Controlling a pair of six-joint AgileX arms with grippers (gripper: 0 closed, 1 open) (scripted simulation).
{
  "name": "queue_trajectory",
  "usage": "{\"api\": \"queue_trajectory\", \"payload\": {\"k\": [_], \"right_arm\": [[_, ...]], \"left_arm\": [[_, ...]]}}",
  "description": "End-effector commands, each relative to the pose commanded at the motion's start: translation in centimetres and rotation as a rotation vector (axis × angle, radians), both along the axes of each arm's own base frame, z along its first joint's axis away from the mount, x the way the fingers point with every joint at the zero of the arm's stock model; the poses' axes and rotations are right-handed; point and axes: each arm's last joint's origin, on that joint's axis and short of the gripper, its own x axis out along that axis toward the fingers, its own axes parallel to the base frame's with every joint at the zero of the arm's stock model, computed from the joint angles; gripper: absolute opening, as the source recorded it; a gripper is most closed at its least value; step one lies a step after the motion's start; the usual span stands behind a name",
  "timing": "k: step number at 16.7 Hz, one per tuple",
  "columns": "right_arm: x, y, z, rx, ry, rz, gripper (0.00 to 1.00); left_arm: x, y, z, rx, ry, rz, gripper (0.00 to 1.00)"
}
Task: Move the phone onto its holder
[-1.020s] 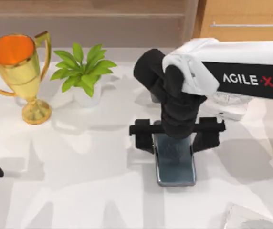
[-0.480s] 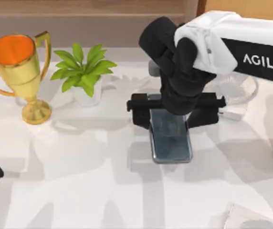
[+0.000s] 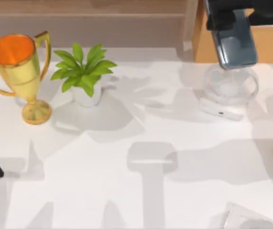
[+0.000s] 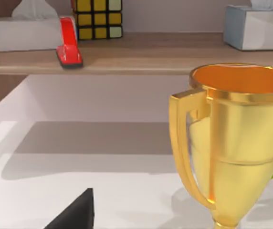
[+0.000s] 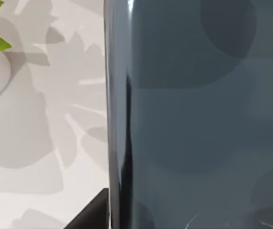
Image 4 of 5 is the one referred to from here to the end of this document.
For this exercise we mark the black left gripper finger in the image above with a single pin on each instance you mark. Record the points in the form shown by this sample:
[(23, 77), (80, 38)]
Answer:
[(79, 212)]

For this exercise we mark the red stapler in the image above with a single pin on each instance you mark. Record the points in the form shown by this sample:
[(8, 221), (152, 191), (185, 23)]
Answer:
[(69, 51)]

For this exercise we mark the wooden shelf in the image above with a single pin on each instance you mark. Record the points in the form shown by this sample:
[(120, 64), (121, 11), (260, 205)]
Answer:
[(139, 57)]

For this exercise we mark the gold trophy cup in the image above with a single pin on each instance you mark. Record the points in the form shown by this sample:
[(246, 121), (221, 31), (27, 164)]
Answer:
[(236, 148)]

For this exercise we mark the yellow puzzle cube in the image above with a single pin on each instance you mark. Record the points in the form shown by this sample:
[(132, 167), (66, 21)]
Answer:
[(98, 20)]

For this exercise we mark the blue and white tissue box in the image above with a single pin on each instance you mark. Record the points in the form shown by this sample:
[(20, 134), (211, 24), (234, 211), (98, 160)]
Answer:
[(253, 28)]

